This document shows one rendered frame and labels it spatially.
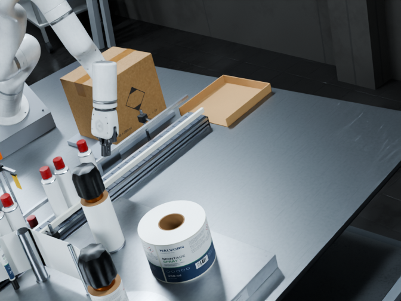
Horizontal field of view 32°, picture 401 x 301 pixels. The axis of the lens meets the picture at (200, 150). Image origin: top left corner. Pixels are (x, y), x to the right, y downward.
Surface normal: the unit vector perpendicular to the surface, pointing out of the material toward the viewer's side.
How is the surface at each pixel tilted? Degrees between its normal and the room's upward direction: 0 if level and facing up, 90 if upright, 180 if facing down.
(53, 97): 0
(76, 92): 90
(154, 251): 90
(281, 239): 0
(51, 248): 90
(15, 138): 90
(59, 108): 0
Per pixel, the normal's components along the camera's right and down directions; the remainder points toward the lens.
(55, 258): -0.58, 0.53
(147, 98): 0.73, 0.22
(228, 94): -0.22, -0.83
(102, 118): -0.62, 0.16
